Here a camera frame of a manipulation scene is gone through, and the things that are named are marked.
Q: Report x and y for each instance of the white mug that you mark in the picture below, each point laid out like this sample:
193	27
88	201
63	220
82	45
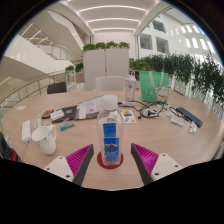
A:
45	140

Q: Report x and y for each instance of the printed booklet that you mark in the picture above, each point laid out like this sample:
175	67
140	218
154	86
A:
88	108

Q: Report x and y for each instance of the printed paper flyer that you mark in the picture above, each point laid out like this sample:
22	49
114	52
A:
128	116

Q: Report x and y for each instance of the clear blue-labelled water bottle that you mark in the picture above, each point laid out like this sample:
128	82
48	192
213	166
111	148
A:
110	133

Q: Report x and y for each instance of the orange and black box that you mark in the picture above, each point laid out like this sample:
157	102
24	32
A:
47	114

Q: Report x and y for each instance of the white chair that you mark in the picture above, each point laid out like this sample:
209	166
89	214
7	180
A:
110	83

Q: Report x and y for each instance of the translucent shaker bottle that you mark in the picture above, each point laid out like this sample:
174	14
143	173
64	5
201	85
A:
130	88

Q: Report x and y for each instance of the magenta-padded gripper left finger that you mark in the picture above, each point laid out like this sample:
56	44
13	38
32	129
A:
58	165

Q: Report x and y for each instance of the white power strip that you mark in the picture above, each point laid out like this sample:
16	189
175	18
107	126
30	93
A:
26	131

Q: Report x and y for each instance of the wooden planter with plants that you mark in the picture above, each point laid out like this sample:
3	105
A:
138	65

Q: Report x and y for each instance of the row of green hedge plants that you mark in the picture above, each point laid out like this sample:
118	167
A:
196	75

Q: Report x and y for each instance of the green tote bag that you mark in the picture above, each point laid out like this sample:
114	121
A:
153	86

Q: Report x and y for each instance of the red and black chair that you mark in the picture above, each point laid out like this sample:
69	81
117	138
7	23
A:
6	148

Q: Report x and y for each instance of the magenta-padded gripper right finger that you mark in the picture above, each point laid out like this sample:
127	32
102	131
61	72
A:
164	164

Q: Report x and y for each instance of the small white packet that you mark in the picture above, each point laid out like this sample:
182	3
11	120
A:
57	115

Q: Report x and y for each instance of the small planters with plants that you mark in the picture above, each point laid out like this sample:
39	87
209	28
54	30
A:
79	67

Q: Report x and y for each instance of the glass balustrade with handrail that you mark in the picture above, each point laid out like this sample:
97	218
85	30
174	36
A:
26	88

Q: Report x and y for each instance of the teal marker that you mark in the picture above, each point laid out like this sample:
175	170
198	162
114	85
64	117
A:
67	125

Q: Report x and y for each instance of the black notebook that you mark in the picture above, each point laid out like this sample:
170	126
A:
70	111

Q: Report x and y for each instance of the white cabinet topped with plants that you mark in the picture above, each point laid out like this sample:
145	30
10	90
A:
106	68

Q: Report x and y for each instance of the small white box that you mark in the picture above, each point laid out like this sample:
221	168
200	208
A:
193	127
177	120

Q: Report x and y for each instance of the ceiling light strips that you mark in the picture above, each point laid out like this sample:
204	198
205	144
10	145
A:
113	20

